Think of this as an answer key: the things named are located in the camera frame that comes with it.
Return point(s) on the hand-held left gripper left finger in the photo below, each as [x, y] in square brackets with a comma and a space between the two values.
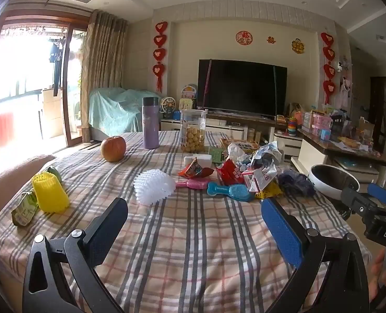
[106, 231]

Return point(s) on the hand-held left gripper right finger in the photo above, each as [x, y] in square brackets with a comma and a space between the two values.
[282, 231]

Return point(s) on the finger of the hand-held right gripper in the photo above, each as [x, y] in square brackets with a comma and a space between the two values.
[380, 193]
[352, 197]

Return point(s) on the white-rimmed steel bin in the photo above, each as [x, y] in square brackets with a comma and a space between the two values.
[334, 179]

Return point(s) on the yellow wrapper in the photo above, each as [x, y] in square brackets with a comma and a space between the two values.
[271, 191]

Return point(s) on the purple plastic bag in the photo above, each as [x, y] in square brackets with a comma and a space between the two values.
[294, 182]

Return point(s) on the white red-print packet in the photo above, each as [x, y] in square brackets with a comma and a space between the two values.
[259, 177]

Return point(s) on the blue bone-shaped brush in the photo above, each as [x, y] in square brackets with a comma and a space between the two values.
[227, 190]

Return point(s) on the clear plastic bag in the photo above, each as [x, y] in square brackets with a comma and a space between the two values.
[268, 155]

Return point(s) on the red snack wrapper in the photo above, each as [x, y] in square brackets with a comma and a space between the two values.
[194, 169]
[230, 172]

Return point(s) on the white plastic bag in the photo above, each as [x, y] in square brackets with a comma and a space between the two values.
[235, 151]

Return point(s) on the pink toy comb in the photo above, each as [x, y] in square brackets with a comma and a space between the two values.
[193, 184]

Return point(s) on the white tissue packet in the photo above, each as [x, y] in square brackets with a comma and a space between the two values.
[197, 159]

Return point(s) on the person's right hand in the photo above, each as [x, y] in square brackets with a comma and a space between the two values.
[375, 277]

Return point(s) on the blue plastic basin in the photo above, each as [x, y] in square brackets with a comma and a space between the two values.
[352, 163]

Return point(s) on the yellow patterned tray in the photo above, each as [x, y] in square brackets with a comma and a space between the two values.
[349, 141]

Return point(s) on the marble-top coffee table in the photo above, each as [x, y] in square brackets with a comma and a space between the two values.
[310, 150]

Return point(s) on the brown cardboard box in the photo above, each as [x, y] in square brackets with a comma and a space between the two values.
[364, 127]

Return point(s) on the small blue box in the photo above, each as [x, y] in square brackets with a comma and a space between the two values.
[325, 134]

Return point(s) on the yellow plastic cup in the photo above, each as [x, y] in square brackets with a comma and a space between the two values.
[49, 192]

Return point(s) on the dark green pouch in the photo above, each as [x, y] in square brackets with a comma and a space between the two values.
[55, 173]

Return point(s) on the black storage basket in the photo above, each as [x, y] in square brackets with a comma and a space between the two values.
[338, 120]

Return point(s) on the pink storage box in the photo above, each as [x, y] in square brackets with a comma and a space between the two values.
[321, 122]

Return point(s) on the red apple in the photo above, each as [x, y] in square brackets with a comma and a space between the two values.
[113, 149]

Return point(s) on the light green snack packet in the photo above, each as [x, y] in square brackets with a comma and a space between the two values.
[25, 210]

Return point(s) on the colourful picture book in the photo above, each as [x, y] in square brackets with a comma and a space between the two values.
[240, 145]

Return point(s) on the green carton box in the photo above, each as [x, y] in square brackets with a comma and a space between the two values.
[216, 155]

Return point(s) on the pink hanging garment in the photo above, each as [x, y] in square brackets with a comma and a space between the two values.
[344, 91]

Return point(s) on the orange toy telephone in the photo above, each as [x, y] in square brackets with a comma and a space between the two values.
[281, 118]

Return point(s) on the pink sofa cushion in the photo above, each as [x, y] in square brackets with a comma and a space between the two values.
[13, 176]

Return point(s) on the white television cabinet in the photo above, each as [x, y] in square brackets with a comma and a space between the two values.
[232, 130]

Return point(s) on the purple thermos bottle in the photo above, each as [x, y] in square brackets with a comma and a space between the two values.
[150, 124]

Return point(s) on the teal covered armchair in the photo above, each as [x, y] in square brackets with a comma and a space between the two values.
[114, 111]

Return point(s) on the clear cookie jar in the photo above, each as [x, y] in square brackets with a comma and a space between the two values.
[193, 130]

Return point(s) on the small white fan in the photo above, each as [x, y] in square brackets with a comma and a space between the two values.
[168, 106]

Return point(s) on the black flat television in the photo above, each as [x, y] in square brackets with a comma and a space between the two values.
[241, 88]

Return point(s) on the colourful toy house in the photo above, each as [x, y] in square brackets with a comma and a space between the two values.
[188, 94]

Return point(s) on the pink stick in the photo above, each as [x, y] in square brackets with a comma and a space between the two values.
[207, 84]

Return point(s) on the dark hanging clothes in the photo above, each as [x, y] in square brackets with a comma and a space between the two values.
[54, 68]

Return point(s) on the beige curtain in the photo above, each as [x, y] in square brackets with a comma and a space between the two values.
[101, 55]

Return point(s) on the white security camera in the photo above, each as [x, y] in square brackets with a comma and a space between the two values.
[339, 65]

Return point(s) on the wooden sliding door frame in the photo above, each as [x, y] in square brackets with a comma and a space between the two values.
[71, 88]

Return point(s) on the yellow red wall sticker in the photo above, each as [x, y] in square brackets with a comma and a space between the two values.
[298, 45]

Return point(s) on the small red wall sticker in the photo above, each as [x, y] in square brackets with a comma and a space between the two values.
[271, 40]

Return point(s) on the round red wall decoration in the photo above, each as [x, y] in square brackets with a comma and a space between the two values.
[244, 37]

